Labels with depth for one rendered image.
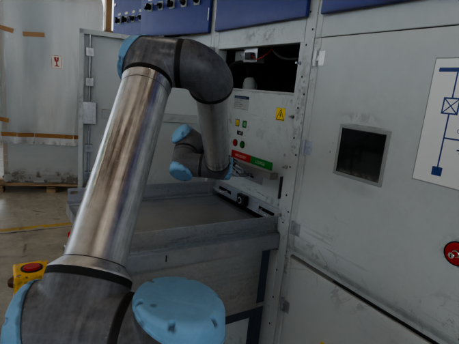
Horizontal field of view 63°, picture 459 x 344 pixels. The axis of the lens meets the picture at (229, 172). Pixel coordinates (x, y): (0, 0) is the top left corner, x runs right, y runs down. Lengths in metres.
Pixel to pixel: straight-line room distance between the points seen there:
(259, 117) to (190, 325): 1.20
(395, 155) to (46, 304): 0.89
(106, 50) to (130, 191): 1.20
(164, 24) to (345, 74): 1.30
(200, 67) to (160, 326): 0.57
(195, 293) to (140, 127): 0.35
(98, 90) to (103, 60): 0.14
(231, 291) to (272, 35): 1.01
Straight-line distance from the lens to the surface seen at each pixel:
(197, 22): 2.06
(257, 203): 1.65
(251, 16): 1.68
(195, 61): 0.89
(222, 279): 1.44
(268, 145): 1.60
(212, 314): 0.61
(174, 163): 1.40
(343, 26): 1.31
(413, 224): 1.10
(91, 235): 0.70
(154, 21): 2.37
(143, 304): 0.61
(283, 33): 1.52
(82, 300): 0.65
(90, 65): 1.83
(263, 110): 1.63
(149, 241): 1.25
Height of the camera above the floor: 1.37
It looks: 12 degrees down
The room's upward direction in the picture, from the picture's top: 6 degrees clockwise
